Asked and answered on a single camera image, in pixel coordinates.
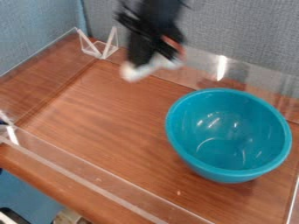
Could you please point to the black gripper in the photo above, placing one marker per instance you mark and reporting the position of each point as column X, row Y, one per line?
column 148, row 40

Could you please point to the white brown plush mushroom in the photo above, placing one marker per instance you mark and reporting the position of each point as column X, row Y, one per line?
column 133, row 73

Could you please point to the clear acrylic front barrier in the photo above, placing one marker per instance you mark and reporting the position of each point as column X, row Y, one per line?
column 149, row 206

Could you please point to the clear acrylic barrier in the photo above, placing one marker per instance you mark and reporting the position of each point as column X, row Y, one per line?
column 208, row 70
column 31, row 83
column 149, row 206

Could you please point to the blue plastic bowl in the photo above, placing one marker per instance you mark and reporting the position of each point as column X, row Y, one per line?
column 228, row 134

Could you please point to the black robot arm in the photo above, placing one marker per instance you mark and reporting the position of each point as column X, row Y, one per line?
column 160, row 12

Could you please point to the clear acrylic back barrier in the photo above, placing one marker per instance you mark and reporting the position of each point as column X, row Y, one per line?
column 208, row 70

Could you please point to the clear acrylic left barrier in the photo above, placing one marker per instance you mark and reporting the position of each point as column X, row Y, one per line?
column 31, row 83

